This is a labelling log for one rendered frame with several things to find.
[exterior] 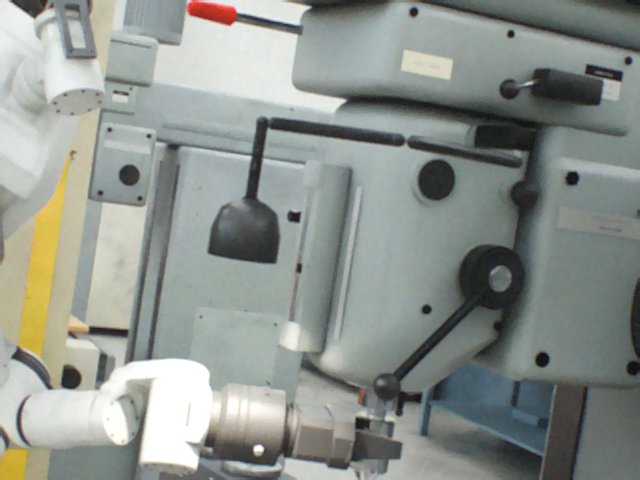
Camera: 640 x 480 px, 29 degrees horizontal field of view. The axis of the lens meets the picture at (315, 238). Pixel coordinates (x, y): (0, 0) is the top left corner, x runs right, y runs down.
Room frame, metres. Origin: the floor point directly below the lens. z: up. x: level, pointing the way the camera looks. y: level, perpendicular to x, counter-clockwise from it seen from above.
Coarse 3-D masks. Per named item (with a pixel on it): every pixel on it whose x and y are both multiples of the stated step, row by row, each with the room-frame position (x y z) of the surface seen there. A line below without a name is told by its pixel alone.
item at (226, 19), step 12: (192, 0) 1.39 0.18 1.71; (192, 12) 1.39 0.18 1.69; (204, 12) 1.39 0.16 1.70; (216, 12) 1.39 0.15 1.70; (228, 12) 1.40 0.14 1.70; (228, 24) 1.41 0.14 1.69; (252, 24) 1.42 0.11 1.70; (264, 24) 1.43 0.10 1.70; (276, 24) 1.43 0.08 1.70; (288, 24) 1.44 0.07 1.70
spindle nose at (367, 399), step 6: (360, 390) 1.41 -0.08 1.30; (366, 390) 1.40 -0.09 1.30; (360, 396) 1.41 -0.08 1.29; (366, 396) 1.40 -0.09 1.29; (372, 396) 1.39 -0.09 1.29; (360, 402) 1.40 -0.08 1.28; (366, 402) 1.40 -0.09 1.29; (372, 402) 1.39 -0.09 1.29; (378, 402) 1.39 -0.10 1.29; (384, 402) 1.39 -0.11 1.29; (390, 402) 1.40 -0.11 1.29; (396, 402) 1.40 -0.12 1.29; (372, 408) 1.39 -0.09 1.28; (378, 408) 1.39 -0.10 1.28; (384, 408) 1.39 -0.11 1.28; (390, 408) 1.40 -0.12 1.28; (396, 408) 1.41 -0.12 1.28
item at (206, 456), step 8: (208, 448) 1.82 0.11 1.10; (200, 456) 1.82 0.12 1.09; (208, 456) 1.81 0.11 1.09; (200, 464) 1.78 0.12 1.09; (208, 464) 1.78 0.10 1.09; (216, 464) 1.78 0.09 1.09; (224, 464) 1.75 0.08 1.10; (232, 464) 1.75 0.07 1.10; (240, 464) 1.75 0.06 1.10; (248, 464) 1.79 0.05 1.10; (160, 472) 1.87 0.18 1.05; (200, 472) 1.77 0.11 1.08; (208, 472) 1.76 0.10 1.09; (216, 472) 1.74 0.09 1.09; (224, 472) 1.75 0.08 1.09; (232, 472) 1.74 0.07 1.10; (240, 472) 1.73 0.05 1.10; (248, 472) 1.73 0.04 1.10; (256, 472) 1.73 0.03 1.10; (264, 472) 1.74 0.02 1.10; (272, 472) 1.74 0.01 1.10; (280, 472) 1.77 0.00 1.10
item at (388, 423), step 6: (360, 414) 1.41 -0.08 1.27; (366, 414) 1.42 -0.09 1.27; (360, 420) 1.40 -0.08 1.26; (366, 420) 1.40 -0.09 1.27; (372, 420) 1.39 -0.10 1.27; (378, 420) 1.39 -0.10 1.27; (384, 420) 1.40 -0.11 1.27; (390, 420) 1.40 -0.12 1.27; (372, 426) 1.39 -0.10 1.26; (378, 426) 1.39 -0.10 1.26; (384, 426) 1.39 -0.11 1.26; (390, 426) 1.40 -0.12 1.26
